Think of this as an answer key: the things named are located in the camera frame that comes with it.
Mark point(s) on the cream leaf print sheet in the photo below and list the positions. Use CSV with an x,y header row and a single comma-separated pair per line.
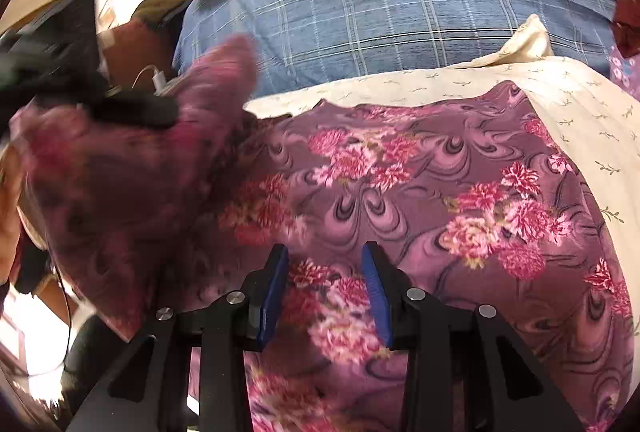
x,y
575,97

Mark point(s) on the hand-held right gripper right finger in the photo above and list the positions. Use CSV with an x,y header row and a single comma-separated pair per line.
x,y
377,297

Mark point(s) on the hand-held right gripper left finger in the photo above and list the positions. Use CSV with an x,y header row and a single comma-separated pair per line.
x,y
272,297

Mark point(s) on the blue plaid pillow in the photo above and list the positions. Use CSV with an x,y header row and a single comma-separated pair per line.
x,y
400,12

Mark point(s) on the purple flower print cloth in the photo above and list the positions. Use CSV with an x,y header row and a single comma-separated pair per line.
x,y
626,69

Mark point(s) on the dark red cloth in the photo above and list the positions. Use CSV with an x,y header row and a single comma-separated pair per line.
x,y
627,19

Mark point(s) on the olive cloth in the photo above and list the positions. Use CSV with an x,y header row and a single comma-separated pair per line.
x,y
150,8

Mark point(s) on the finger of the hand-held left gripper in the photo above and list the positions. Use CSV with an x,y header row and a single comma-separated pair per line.
x,y
140,109

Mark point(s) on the purple pink floral garment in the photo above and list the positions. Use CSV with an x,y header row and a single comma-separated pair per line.
x,y
400,192

